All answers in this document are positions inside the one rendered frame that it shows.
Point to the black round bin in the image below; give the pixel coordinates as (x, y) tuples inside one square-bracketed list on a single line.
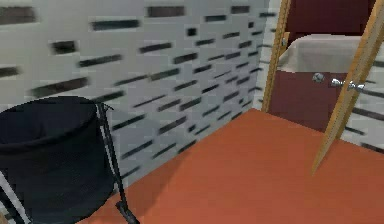
[(50, 160)]

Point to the white box-shaped furniture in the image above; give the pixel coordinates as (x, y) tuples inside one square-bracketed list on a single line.
[(320, 53)]

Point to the wooden door frame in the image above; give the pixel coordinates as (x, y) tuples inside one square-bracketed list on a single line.
[(275, 66)]

